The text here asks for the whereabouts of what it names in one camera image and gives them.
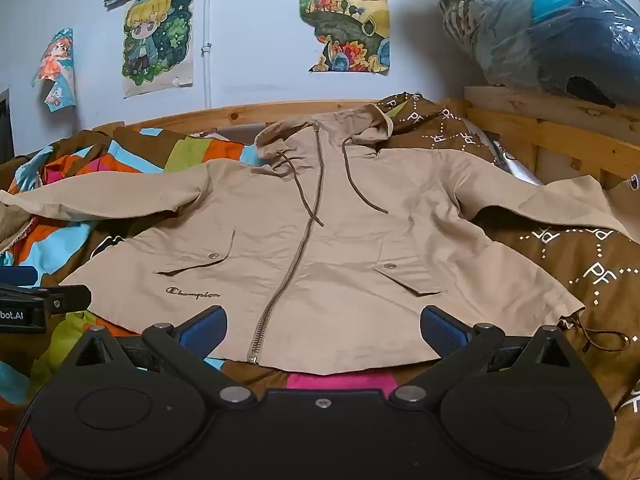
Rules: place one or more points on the colourful striped blanket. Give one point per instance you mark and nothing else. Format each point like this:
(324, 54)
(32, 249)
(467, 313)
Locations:
(65, 250)

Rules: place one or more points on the brown printed blanket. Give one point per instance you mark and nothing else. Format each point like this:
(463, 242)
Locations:
(590, 270)

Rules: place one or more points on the white wall pipe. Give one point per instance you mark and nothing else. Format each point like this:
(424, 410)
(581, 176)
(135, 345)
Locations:
(207, 75)

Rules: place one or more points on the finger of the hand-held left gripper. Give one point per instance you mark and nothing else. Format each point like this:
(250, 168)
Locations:
(60, 297)
(17, 276)

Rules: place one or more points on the wooden bed frame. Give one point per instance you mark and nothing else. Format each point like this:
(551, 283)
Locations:
(560, 125)

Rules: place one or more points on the landscape painting poster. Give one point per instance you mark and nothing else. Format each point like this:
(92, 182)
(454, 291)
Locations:
(345, 15)

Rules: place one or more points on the green cartoon figure poster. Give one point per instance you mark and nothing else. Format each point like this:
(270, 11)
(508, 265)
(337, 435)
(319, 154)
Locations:
(157, 35)

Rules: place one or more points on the dark wall panel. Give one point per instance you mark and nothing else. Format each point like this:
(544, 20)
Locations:
(5, 125)

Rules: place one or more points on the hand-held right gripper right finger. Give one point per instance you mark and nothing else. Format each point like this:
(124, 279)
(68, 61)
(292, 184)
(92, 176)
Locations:
(444, 332)

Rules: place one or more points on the small curled cartoon poster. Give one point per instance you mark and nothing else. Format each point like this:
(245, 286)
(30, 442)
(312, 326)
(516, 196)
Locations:
(56, 67)

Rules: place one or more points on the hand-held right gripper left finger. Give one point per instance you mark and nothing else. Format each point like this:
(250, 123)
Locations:
(205, 331)

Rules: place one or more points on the beige hooded jacket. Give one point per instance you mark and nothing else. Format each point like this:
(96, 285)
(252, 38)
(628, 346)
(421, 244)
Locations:
(350, 260)

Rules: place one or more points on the silver plastic wrapper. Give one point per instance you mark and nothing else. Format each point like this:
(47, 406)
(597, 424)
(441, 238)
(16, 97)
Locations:
(512, 162)

